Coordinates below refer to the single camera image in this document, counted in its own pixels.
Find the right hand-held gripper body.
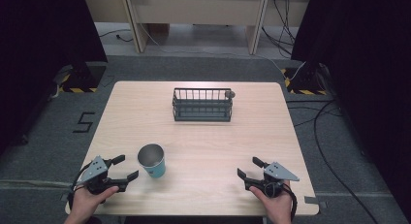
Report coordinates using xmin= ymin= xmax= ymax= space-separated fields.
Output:
xmin=243 ymin=161 xmax=300 ymax=200

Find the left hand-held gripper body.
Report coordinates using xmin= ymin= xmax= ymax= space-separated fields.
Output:
xmin=79 ymin=155 xmax=129 ymax=196

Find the blue metal cup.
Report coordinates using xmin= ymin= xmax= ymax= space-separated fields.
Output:
xmin=137 ymin=143 xmax=167 ymax=179

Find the person's left hand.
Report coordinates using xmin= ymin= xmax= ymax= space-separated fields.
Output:
xmin=66 ymin=184 xmax=120 ymax=219

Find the person's right hand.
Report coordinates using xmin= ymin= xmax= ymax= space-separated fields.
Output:
xmin=248 ymin=180 xmax=294 ymax=224

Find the grey tape piece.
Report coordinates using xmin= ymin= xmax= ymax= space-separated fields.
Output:
xmin=303 ymin=195 xmax=328 ymax=209

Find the black stand base striped tape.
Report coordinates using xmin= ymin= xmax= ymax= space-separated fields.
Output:
xmin=52 ymin=61 xmax=108 ymax=94
xmin=280 ymin=62 xmax=330 ymax=97

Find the black curtain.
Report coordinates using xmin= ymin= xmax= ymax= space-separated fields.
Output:
xmin=290 ymin=0 xmax=411 ymax=215
xmin=0 ymin=0 xmax=109 ymax=155

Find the beige wooden desk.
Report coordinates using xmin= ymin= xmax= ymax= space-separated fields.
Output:
xmin=81 ymin=0 xmax=314 ymax=56

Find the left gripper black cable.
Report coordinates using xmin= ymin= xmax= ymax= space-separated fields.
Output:
xmin=67 ymin=161 xmax=95 ymax=212

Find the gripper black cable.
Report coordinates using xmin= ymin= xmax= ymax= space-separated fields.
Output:
xmin=280 ymin=182 xmax=299 ymax=223
xmin=67 ymin=161 xmax=95 ymax=212

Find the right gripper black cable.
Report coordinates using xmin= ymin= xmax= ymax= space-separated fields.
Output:
xmin=280 ymin=182 xmax=299 ymax=223

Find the long black floor cable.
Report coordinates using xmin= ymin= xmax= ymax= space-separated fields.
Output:
xmin=285 ymin=98 xmax=380 ymax=224

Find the dark wire basket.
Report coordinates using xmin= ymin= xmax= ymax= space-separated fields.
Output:
xmin=172 ymin=86 xmax=235 ymax=123

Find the short black floor cable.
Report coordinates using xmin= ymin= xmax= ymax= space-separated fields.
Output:
xmin=98 ymin=28 xmax=135 ymax=44

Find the bundle of black hanging cables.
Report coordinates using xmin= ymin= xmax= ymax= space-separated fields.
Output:
xmin=261 ymin=0 xmax=298 ymax=58

